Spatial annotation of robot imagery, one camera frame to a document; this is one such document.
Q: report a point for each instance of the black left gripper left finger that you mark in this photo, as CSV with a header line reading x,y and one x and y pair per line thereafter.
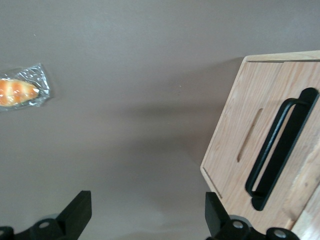
x,y
72,220

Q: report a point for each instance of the light wooden cabinet body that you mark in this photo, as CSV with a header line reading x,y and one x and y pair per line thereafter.
x,y
275,57

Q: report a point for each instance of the bread roll in clear wrapper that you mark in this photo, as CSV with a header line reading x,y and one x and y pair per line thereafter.
x,y
15,92

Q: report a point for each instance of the light wooden drawer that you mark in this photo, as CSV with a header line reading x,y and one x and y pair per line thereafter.
x,y
222,162

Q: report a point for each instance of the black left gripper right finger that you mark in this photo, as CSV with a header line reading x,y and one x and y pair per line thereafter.
x,y
220,225

